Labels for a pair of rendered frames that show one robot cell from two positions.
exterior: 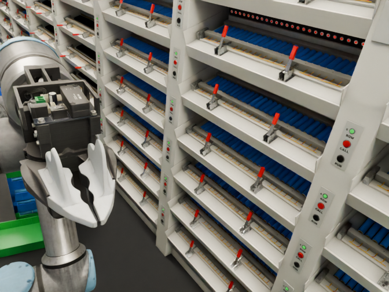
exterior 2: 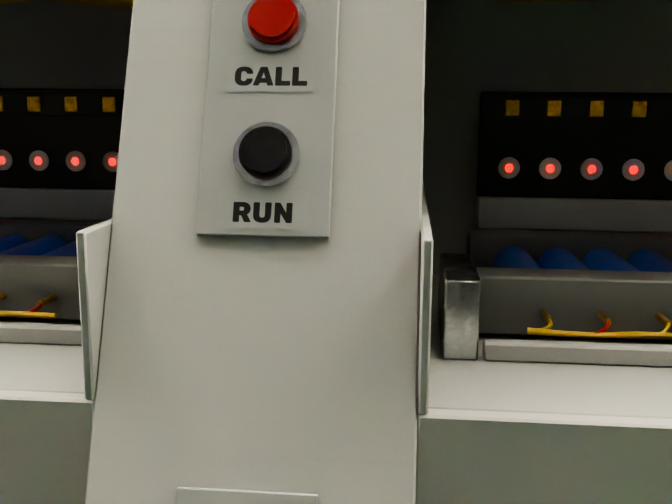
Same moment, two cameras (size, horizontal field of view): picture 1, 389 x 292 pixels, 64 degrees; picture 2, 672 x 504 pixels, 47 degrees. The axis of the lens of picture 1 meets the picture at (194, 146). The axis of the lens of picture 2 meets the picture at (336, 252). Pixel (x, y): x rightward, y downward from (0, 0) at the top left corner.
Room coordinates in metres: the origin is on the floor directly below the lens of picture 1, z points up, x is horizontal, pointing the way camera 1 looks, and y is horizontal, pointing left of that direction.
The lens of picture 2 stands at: (0.49, -0.23, 0.54)
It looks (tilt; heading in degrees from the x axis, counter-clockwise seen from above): 10 degrees up; 318
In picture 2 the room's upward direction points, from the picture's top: 2 degrees clockwise
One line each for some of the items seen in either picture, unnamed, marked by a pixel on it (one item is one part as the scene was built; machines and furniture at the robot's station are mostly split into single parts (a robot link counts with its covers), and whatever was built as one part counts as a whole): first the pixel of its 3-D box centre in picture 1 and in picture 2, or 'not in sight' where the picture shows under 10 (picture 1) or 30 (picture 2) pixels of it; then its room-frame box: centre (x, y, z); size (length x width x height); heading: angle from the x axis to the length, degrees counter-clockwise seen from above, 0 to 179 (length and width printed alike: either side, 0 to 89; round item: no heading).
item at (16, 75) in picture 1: (45, 95); not in sight; (0.37, 0.20, 1.20); 0.10 x 0.05 x 0.09; 126
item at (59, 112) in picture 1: (55, 118); not in sight; (0.31, 0.16, 1.21); 0.12 x 0.08 x 0.09; 36
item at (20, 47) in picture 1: (32, 75); not in sight; (0.44, 0.26, 1.20); 0.12 x 0.09 x 0.10; 36
